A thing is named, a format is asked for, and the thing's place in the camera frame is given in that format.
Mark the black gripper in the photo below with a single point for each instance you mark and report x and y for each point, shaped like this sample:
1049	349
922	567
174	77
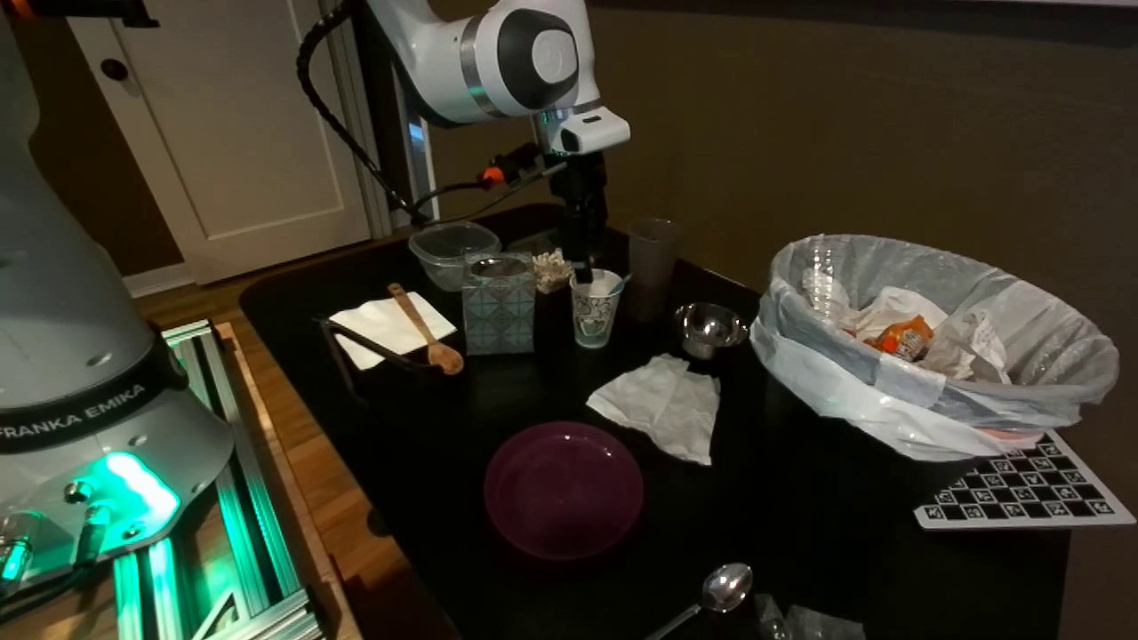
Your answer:
582	187

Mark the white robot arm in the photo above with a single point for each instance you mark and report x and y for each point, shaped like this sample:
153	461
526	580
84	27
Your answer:
512	56

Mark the dark tall cup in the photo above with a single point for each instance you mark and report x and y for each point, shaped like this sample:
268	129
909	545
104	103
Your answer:
653	257

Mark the white paper cup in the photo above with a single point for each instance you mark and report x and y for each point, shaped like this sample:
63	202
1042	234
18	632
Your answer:
595	302

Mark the clear container with oats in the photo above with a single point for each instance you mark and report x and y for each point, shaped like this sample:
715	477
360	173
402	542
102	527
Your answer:
547	272

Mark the clear empty plastic container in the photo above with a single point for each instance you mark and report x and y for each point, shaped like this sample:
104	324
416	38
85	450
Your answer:
443	248

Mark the patterned tissue box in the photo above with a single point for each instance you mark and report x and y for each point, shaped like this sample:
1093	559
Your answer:
498	302

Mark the small metal bowl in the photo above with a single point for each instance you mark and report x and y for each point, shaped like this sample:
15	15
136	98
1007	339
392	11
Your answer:
704	327

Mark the wooden spoon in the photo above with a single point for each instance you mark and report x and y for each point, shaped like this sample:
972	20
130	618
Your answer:
443	356

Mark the crumpled white tissue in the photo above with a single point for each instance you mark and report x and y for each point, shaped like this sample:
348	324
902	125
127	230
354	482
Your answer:
667	404

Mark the white paper napkin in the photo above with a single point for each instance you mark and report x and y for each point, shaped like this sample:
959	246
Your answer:
385	324

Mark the black pen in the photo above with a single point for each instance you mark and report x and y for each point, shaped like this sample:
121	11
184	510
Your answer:
360	339

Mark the maroon plastic plate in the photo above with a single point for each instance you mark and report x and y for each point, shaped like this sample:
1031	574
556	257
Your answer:
562	493

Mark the white door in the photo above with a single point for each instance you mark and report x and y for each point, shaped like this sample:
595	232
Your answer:
236	156

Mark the trash bin with white bag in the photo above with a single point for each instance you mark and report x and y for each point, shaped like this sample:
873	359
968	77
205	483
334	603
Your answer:
934	353

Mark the metal spoon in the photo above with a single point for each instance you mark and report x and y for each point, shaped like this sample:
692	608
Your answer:
722	592

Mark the clear snack wrapper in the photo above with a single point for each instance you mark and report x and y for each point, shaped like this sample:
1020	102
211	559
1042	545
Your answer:
802	624

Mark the checkerboard calibration sheet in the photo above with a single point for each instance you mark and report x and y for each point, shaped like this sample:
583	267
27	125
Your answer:
1042	487

